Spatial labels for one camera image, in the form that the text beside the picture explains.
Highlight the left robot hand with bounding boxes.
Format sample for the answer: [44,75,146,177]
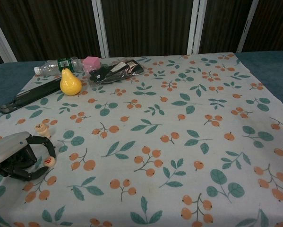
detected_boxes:
[0,131,57,182]

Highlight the black folding stand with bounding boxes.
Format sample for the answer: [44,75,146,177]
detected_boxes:
[0,78,64,114]

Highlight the yellow toy pear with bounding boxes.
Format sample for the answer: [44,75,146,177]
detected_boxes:
[60,67,83,96]

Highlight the clear bottle green label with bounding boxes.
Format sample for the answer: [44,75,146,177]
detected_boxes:
[34,56,83,76]

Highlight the pink cube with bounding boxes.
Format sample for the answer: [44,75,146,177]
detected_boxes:
[82,56,101,73]

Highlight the black gloves in bag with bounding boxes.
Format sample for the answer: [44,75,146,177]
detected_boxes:
[88,59,144,85]

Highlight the floral tablecloth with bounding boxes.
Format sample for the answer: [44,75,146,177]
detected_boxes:
[0,52,283,227]

